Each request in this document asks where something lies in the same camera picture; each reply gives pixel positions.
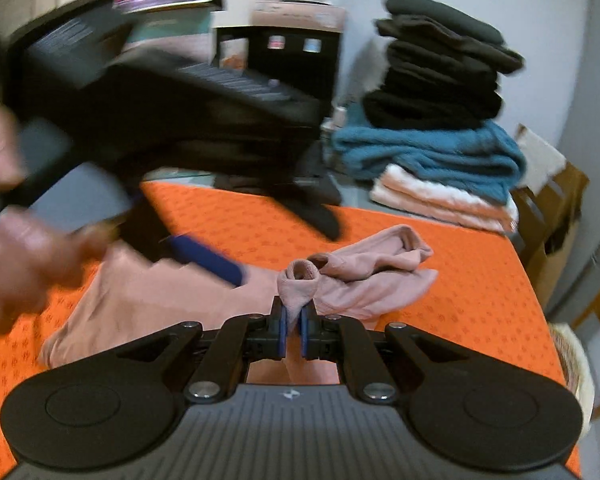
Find person's left hand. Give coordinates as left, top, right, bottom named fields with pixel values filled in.
left=0, top=102, right=113, bottom=335

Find folded white pink towels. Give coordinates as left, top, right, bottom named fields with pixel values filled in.
left=369, top=162, right=521, bottom=233

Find teal pink cardboard box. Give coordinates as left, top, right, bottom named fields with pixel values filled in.
left=122, top=7, right=221, bottom=68

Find orange patterned table mat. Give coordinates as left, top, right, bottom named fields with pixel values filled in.
left=0, top=180, right=581, bottom=480

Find black box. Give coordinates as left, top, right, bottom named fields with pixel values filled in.
left=215, top=25, right=343, bottom=116

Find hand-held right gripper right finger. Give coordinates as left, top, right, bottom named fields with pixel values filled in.
left=300, top=302, right=468, bottom=403

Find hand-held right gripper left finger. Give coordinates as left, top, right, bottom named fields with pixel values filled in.
left=117, top=296, right=287, bottom=403

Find small white object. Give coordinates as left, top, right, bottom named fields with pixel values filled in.
left=329, top=104, right=351, bottom=133

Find beige woven basket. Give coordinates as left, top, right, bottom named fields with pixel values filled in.
left=550, top=322, right=597, bottom=438

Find stack of dark folded clothes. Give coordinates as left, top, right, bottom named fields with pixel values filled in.
left=362, top=0, right=526, bottom=131

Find folded teal knitted sweater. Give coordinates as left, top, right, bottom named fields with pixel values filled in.
left=330, top=120, right=527, bottom=206

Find pink shirt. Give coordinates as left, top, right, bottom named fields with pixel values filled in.
left=39, top=224, right=440, bottom=386

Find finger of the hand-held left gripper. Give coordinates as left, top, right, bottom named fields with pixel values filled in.
left=260, top=175, right=343, bottom=242
left=157, top=231, right=252, bottom=289

